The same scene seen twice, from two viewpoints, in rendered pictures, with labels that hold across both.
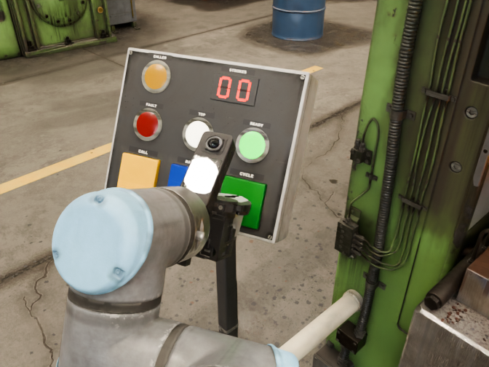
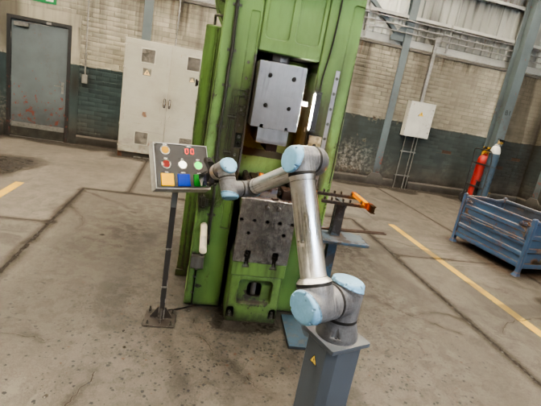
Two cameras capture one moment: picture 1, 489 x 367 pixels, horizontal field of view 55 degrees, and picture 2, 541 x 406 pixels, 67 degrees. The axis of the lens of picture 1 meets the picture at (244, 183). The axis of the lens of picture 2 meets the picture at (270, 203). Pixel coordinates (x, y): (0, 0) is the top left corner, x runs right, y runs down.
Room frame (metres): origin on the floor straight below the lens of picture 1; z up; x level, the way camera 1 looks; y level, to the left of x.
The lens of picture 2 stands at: (-1.01, 1.82, 1.58)
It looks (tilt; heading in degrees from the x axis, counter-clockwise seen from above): 15 degrees down; 302
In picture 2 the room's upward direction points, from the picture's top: 10 degrees clockwise
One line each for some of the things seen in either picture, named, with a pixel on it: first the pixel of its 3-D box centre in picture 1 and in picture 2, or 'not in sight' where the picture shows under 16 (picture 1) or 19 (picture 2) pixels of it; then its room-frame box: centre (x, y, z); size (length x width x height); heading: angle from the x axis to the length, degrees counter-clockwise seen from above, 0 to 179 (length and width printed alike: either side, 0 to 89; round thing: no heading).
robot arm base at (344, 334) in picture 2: not in sight; (338, 323); (-0.48, 0.20, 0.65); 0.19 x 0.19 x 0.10
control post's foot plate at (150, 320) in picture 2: not in sight; (160, 312); (0.79, 0.05, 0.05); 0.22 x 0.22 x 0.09; 42
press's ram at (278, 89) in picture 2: not in sight; (279, 97); (0.54, -0.57, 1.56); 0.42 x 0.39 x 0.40; 132
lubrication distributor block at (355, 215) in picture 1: (350, 238); (203, 201); (0.79, -0.23, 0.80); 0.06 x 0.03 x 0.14; 42
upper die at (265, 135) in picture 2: not in sight; (267, 133); (0.57, -0.55, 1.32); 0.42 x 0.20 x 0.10; 132
